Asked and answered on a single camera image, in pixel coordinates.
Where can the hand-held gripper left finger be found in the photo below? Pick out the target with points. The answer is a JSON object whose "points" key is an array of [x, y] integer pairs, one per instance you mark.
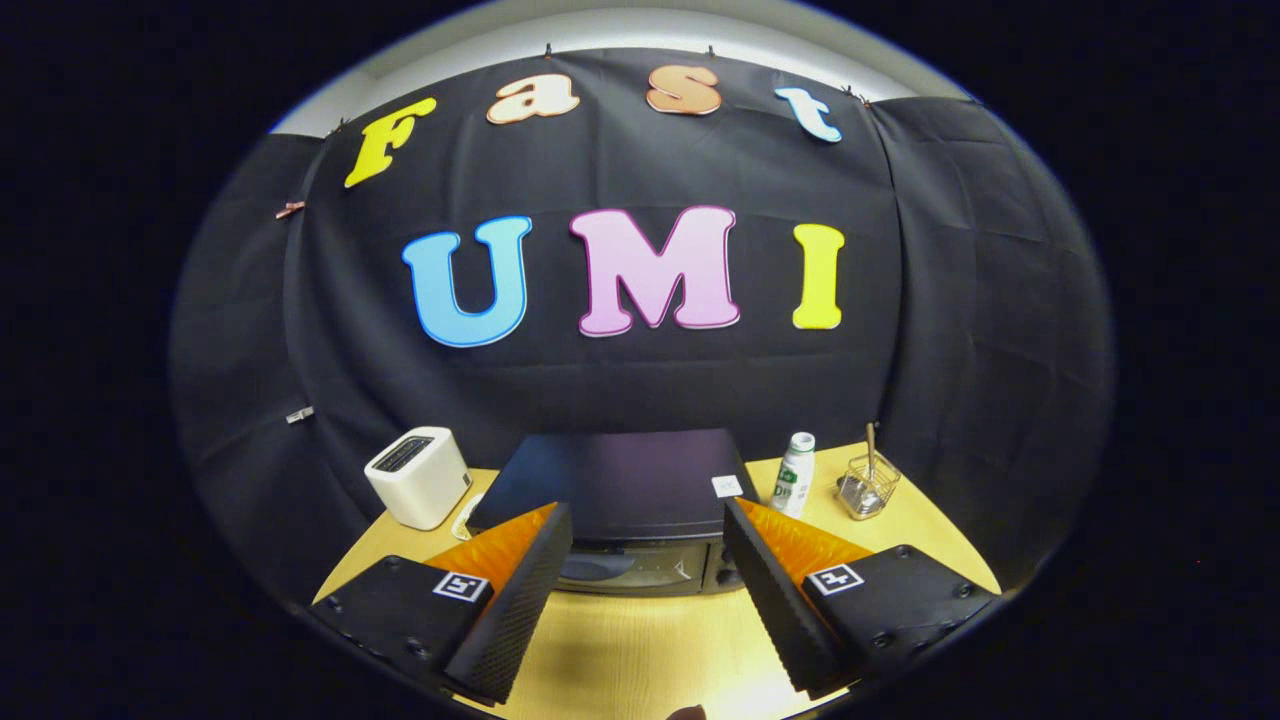
{"points": [[520, 610]]}

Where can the silver cloth clip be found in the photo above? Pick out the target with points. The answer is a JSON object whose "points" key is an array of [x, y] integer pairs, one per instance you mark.
{"points": [[300, 414]]}

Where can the black backdrop cloth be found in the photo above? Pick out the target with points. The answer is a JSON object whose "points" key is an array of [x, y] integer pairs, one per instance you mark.
{"points": [[950, 300]]}

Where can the pink cloth clip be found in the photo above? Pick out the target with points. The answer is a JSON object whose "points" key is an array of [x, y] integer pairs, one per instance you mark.
{"points": [[290, 210]]}

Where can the wooden stick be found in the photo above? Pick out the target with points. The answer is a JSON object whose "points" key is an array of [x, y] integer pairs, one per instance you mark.
{"points": [[871, 445]]}

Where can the black toaster oven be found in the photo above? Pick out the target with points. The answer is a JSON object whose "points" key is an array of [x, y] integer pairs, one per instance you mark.
{"points": [[620, 480]]}

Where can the white slot toaster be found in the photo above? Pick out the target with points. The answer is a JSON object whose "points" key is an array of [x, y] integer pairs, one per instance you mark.
{"points": [[415, 490]]}

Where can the white green label bottle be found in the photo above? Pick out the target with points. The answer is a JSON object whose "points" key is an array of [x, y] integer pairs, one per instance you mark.
{"points": [[793, 485]]}

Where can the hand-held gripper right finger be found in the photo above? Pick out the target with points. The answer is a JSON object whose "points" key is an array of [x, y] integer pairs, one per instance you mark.
{"points": [[775, 610]]}

